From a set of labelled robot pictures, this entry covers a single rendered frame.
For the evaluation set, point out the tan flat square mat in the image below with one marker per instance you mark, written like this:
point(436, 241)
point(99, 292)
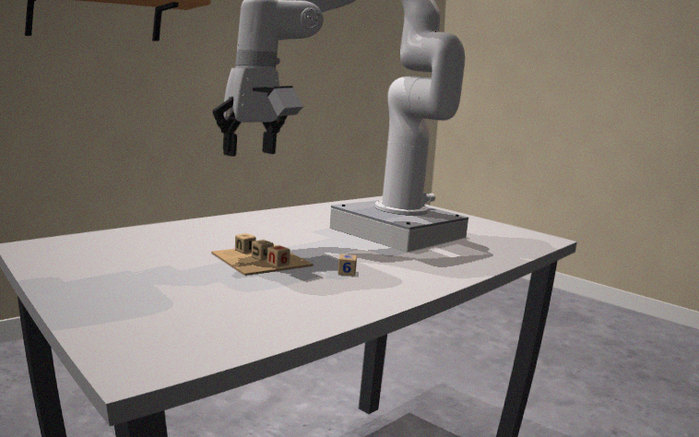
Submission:
point(247, 265)

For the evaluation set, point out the wooden letter block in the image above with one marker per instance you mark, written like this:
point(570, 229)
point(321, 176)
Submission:
point(259, 249)
point(243, 243)
point(278, 256)
point(347, 264)

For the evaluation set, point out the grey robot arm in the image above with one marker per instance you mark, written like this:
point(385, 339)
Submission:
point(264, 22)

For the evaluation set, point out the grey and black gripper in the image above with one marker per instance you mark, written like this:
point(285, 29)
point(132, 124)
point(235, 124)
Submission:
point(249, 106)

